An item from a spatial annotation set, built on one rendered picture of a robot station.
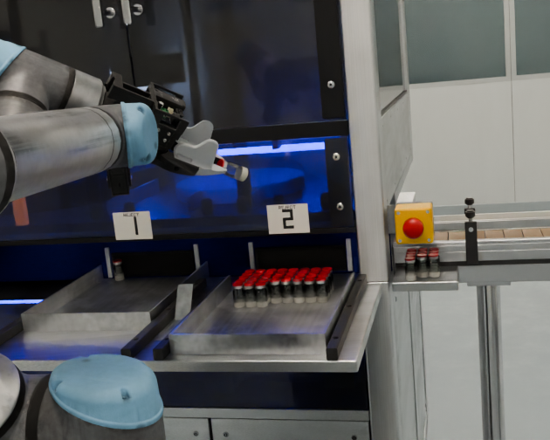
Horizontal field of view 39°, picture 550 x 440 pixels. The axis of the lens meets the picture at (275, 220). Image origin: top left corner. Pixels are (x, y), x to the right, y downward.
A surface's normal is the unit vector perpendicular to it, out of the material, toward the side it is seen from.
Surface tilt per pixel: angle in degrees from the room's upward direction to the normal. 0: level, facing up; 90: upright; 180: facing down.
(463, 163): 90
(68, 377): 7
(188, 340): 90
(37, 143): 72
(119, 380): 7
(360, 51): 90
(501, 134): 90
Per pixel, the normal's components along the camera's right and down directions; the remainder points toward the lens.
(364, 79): -0.22, 0.22
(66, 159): 0.98, 0.16
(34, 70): 0.61, -0.32
